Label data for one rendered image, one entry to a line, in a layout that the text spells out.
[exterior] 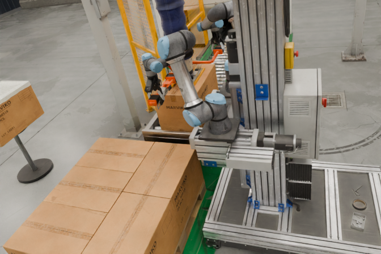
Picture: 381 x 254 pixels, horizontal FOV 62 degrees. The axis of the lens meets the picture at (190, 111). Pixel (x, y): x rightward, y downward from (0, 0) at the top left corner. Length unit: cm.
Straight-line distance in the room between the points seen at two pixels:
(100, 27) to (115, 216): 197
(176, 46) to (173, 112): 109
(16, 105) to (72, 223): 159
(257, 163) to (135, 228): 90
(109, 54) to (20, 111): 107
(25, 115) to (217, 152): 227
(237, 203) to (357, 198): 89
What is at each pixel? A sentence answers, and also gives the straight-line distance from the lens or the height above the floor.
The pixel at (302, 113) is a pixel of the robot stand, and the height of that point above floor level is 111.
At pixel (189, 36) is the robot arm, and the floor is 162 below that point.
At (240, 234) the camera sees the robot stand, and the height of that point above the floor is 23.
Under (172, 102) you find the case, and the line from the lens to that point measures 270.
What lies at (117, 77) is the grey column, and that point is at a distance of 370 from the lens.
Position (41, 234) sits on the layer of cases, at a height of 54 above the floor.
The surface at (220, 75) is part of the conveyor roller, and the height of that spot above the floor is 54.
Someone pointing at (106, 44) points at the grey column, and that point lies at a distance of 356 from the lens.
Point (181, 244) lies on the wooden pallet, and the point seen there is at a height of 7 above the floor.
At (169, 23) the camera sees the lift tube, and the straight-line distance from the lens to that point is 263.
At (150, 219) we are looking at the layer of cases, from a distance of 223.
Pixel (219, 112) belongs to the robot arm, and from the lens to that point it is 187.
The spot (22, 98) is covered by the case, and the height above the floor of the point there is 90.
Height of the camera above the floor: 219
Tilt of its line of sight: 31 degrees down
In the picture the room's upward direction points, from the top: 12 degrees counter-clockwise
